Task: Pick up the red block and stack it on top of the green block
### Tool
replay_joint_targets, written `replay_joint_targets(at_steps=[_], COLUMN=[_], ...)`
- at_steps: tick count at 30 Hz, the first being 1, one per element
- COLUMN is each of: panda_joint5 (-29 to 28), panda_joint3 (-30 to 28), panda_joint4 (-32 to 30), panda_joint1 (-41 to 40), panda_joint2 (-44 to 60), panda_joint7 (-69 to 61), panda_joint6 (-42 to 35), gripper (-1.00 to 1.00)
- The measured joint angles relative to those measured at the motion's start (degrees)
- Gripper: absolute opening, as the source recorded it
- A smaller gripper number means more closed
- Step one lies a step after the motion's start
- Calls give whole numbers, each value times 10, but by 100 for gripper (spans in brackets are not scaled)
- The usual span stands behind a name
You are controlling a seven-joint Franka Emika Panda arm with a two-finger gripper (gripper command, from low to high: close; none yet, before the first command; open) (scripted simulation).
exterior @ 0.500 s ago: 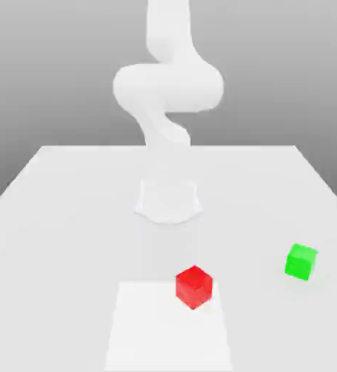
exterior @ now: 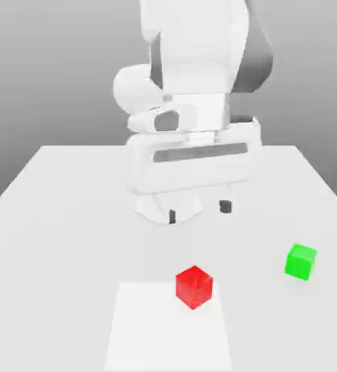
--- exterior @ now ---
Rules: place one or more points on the small green cube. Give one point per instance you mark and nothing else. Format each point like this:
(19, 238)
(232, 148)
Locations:
(300, 262)

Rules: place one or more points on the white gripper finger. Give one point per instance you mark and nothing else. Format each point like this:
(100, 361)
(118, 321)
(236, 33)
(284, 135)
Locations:
(172, 215)
(225, 205)

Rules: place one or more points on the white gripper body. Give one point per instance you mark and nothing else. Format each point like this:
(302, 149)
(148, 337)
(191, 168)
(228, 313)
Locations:
(197, 171)

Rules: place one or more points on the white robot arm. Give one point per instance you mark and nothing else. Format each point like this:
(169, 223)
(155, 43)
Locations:
(197, 43)

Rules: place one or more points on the small red cube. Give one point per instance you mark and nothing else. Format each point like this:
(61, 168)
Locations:
(194, 287)

